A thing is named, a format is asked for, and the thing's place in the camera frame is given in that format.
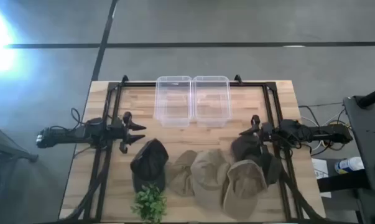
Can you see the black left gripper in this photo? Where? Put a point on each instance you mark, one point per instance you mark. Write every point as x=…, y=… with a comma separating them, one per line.
x=122, y=132

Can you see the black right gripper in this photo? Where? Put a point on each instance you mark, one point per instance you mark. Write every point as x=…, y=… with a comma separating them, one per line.
x=265, y=132

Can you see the black baseball cap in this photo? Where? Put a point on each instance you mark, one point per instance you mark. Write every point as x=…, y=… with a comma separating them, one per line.
x=150, y=163

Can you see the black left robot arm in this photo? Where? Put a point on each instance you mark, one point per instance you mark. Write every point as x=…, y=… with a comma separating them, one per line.
x=66, y=135

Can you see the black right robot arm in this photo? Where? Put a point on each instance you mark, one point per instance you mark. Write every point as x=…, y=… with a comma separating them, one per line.
x=314, y=133

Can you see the dark olive baseball cap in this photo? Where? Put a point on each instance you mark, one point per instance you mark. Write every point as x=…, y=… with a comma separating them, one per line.
x=244, y=149

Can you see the clear plastic bin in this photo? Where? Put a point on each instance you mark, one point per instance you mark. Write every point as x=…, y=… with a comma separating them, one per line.
x=211, y=102
x=173, y=102

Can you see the beige baseball cap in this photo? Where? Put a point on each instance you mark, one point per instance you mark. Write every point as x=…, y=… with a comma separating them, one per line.
x=180, y=177
x=244, y=189
x=209, y=174

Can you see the green artificial plant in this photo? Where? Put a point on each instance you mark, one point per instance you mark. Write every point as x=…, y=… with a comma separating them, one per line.
x=150, y=205

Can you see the white paper sheet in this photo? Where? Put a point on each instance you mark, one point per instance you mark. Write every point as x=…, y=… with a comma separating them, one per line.
x=321, y=169

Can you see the white blue spray can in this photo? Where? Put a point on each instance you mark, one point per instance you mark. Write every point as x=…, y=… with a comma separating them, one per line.
x=349, y=165

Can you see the grey equipment cart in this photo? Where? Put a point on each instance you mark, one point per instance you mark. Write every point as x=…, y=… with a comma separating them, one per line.
x=367, y=137

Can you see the black metal table frame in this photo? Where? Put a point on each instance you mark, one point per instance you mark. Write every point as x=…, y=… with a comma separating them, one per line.
x=269, y=102

